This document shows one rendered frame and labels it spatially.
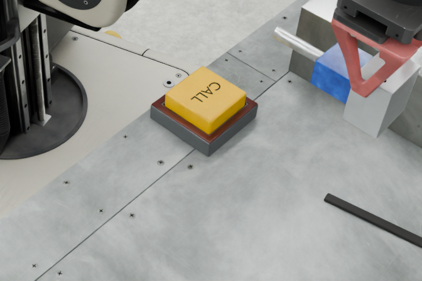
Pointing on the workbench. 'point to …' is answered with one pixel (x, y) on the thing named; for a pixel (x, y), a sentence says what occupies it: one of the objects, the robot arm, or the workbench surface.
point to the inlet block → (365, 107)
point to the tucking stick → (373, 219)
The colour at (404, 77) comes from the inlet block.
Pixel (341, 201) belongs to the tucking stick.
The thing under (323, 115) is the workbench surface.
